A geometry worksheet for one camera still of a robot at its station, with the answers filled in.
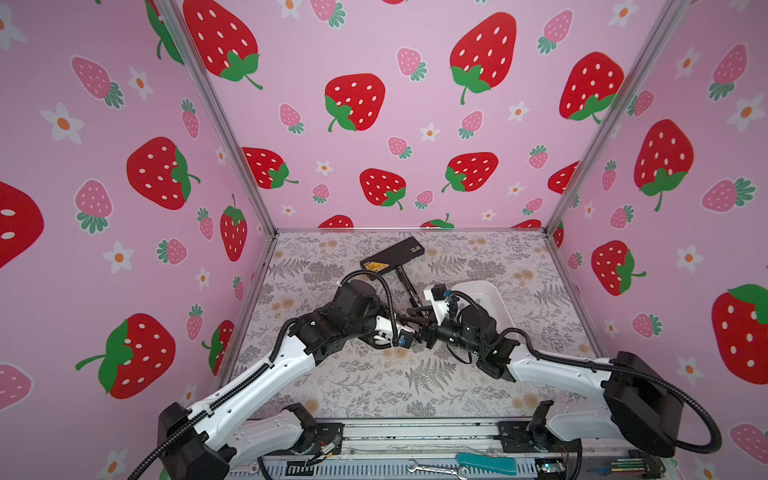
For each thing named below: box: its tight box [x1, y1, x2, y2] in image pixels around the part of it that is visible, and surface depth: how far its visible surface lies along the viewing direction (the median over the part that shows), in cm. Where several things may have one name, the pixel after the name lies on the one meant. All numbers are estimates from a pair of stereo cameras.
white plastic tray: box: [451, 280, 517, 334], surface depth 100 cm
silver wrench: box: [406, 458, 469, 480], surface depth 71 cm
